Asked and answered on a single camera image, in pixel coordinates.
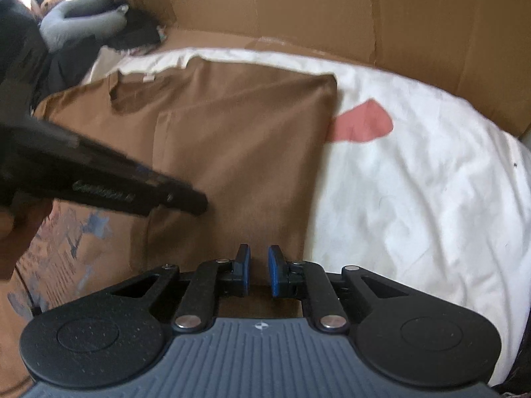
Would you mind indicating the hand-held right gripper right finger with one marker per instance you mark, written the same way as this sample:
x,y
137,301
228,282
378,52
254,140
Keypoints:
x,y
273,269

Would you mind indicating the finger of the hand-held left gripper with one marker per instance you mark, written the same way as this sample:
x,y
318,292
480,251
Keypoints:
x,y
186,199

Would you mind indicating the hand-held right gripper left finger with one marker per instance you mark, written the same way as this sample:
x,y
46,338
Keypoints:
x,y
244,269

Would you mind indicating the brown t-shirt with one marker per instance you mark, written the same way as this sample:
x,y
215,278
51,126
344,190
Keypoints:
x,y
240,132

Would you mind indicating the dark grey garment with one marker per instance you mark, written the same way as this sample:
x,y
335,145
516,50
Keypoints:
x,y
20,49

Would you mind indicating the light grey sweatshirt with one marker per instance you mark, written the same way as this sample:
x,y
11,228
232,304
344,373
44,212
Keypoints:
x,y
79,23

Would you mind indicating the black garment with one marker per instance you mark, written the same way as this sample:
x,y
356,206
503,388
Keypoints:
x,y
137,29

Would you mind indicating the white printed bedsheet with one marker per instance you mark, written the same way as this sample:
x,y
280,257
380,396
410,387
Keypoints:
x,y
415,195

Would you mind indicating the brown plush toy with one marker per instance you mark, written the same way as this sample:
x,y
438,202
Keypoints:
x,y
47,2

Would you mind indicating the brown cardboard sheet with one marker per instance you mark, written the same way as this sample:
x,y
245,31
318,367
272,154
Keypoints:
x,y
332,8

